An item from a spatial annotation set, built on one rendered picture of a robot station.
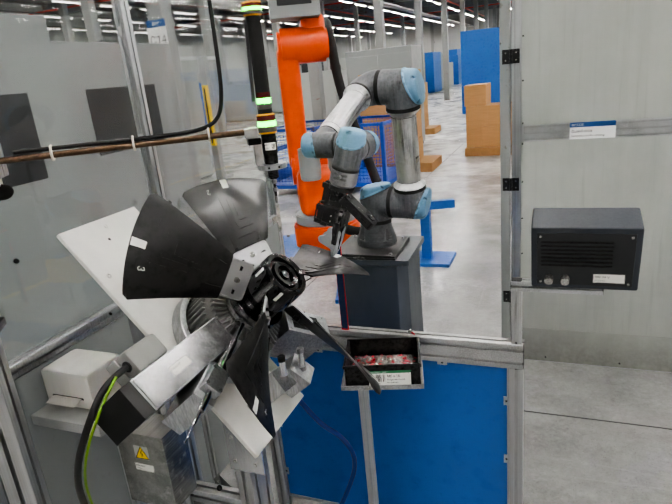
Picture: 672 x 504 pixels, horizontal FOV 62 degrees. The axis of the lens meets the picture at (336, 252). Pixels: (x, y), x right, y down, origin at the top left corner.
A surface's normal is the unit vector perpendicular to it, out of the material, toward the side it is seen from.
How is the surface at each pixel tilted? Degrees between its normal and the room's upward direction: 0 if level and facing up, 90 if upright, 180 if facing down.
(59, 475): 90
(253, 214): 36
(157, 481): 90
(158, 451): 90
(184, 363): 50
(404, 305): 90
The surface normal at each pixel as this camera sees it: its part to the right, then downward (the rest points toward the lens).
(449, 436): -0.36, 0.32
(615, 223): -0.18, -0.83
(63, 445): 0.93, 0.03
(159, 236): 0.65, -0.10
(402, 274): 0.44, 0.23
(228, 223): 0.00, -0.51
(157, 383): 0.65, -0.59
